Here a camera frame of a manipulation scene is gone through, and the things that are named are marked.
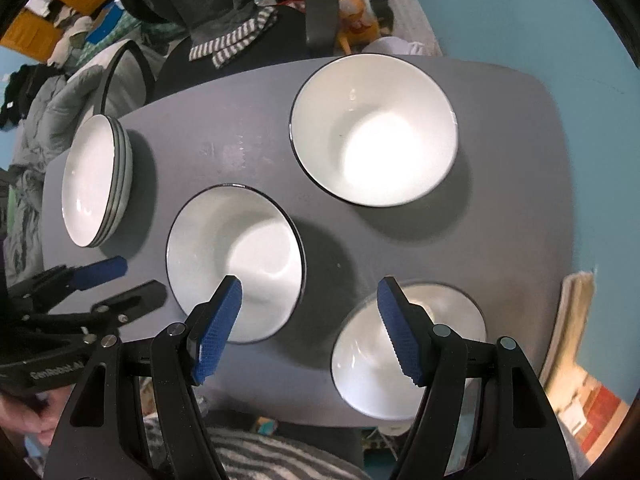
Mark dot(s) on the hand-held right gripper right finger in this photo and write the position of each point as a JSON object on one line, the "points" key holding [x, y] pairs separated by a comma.
{"points": [[400, 330]]}

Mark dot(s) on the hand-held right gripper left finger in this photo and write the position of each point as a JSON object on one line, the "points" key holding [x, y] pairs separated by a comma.
{"points": [[215, 330]]}

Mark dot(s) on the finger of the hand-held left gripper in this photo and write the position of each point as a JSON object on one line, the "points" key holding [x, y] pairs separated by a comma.
{"points": [[100, 270], [140, 297]]}

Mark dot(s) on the white black-rimmed bowl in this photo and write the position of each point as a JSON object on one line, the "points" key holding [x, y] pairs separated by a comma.
{"points": [[375, 130], [365, 360], [235, 250]]}

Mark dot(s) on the person's left hand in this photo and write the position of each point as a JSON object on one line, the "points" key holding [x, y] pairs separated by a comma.
{"points": [[25, 417]]}

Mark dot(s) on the person's striped shirt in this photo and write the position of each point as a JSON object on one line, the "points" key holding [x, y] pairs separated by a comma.
{"points": [[280, 460]]}

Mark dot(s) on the grey quilted duvet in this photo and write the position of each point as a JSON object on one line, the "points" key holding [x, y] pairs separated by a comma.
{"points": [[60, 105]]}

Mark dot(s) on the pale wooden board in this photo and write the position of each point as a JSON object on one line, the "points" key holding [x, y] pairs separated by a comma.
{"points": [[570, 320]]}

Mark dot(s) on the black clothes pile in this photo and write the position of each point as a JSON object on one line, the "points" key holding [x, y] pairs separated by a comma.
{"points": [[20, 95]]}

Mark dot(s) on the red cabinet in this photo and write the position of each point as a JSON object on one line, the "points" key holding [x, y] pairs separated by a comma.
{"points": [[600, 405]]}

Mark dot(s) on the beige clothes pile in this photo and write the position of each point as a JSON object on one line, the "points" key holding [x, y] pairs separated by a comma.
{"points": [[70, 40]]}

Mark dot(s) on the blue cardboard box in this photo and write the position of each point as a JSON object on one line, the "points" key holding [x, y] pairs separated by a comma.
{"points": [[102, 27]]}

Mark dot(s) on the green checkered tablecloth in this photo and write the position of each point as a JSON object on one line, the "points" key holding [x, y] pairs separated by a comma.
{"points": [[127, 22]]}

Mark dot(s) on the white crumpled cloth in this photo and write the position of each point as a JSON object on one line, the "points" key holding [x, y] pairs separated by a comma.
{"points": [[410, 47]]}

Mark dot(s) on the grey hoodie with striped cuffs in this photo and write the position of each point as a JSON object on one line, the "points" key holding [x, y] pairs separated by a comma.
{"points": [[220, 0]]}

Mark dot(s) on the black office chair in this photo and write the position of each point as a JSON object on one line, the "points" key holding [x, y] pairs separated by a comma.
{"points": [[290, 30]]}

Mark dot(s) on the red orange bag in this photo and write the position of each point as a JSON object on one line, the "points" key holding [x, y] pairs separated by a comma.
{"points": [[355, 20]]}

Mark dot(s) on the white ribbed panel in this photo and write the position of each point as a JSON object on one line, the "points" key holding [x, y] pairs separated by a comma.
{"points": [[415, 5]]}

